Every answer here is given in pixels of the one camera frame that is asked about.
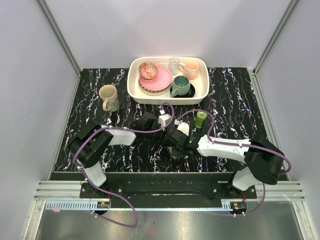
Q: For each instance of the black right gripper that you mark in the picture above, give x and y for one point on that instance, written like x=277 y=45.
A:
x=177 y=155

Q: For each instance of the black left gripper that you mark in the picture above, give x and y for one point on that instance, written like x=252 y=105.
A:
x=160 y=141

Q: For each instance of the green pill bottle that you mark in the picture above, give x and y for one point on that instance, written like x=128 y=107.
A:
x=199 y=121

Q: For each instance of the green bottle cap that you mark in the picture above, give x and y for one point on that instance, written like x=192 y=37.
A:
x=201 y=115

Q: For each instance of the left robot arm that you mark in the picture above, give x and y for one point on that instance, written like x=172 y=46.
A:
x=91 y=142

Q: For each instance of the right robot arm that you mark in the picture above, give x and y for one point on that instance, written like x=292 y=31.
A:
x=263 y=160

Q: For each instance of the striped rim ceramic plate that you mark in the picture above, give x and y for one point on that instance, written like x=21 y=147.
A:
x=152 y=92

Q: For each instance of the pink ceramic plate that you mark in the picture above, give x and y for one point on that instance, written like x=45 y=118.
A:
x=164 y=74

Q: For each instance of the cream illustrated ceramic mug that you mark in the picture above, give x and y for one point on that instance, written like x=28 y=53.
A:
x=109 y=95

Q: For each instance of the teal glazed ceramic mug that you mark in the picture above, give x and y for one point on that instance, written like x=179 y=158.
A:
x=180 y=86

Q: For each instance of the red patterned ceramic bowl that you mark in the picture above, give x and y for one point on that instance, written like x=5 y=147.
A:
x=148 y=71

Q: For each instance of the black saucer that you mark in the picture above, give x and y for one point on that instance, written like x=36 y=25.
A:
x=190 y=94

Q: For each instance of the clear drinking glass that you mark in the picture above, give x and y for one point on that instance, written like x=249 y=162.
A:
x=174 y=65

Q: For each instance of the white rectangular dish tub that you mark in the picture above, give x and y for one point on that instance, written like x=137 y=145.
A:
x=201 y=83

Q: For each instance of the pink ceramic mug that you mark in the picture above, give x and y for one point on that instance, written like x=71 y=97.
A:
x=190 y=69

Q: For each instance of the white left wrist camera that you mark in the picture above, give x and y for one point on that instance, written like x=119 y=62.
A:
x=163 y=119

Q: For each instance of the slotted cable duct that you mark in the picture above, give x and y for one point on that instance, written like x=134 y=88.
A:
x=81 y=205

